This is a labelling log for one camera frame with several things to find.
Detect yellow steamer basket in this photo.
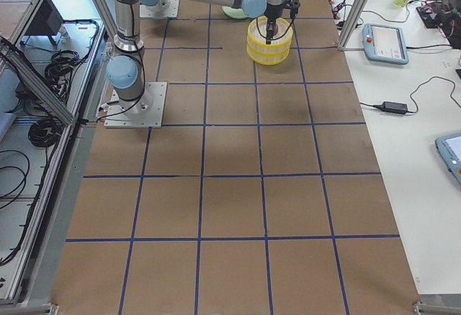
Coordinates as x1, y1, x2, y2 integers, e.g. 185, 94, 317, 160
246, 17, 295, 55
246, 40, 290, 66

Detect mint green plate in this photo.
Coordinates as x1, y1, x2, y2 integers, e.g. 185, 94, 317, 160
222, 6, 248, 19

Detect blue teach pendant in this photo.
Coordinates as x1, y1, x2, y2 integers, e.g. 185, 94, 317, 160
435, 133, 461, 183
362, 24, 409, 65

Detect black power adapter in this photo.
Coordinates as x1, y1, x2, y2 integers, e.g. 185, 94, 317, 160
373, 101, 409, 115

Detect aluminium frame post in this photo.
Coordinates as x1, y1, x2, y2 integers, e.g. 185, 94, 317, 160
337, 0, 368, 51

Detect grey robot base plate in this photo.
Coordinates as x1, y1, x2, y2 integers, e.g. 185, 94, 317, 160
104, 82, 167, 128

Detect coiled black cables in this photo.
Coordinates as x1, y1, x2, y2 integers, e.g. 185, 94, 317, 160
27, 116, 64, 148

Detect aluminium frame rail left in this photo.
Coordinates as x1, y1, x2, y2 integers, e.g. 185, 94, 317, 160
1, 36, 78, 125

